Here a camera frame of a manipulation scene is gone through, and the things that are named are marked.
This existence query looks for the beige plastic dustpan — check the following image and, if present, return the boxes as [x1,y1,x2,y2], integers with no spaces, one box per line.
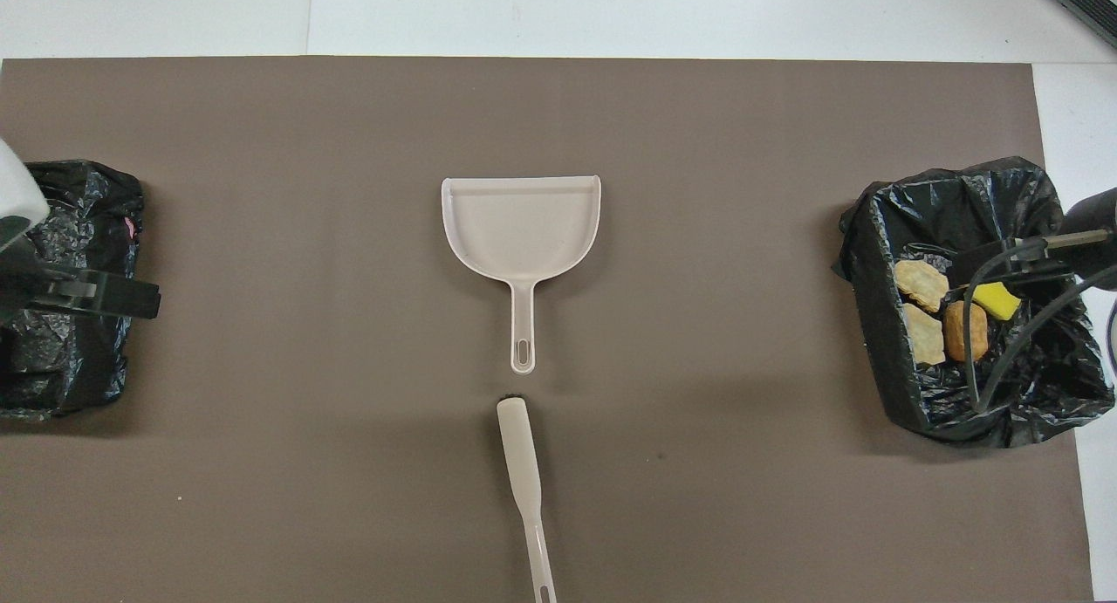
[441,175,603,376]

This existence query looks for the striped croissant piece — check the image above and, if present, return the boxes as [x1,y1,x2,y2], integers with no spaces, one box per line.
[901,303,947,366]
[894,261,950,313]

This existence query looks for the black bag bin pink tag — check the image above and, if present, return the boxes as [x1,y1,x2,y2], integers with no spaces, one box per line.
[0,159,145,422]

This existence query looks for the brown oval bread roll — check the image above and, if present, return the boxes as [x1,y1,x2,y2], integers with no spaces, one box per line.
[943,300,990,363]

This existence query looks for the dark ribbed panel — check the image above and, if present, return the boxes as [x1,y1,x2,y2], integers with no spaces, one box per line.
[1040,0,1117,50]

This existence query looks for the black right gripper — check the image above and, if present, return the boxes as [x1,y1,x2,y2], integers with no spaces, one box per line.
[960,187,1117,291]

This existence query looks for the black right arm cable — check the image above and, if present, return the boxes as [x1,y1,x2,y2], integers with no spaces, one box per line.
[963,232,1117,415]

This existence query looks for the black bag lined bin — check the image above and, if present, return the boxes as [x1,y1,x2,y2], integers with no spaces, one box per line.
[833,156,1116,449]

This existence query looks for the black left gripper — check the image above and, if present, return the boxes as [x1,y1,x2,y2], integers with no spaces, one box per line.
[0,228,162,320]

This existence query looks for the small yellow sponge wedge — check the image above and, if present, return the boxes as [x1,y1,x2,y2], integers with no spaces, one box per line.
[971,282,1022,320]

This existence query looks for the beige brush black bristles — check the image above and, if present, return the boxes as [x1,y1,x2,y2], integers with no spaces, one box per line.
[496,394,559,603]

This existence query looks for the brown table mat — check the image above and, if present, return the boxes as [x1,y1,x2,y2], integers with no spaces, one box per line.
[0,57,1094,603]

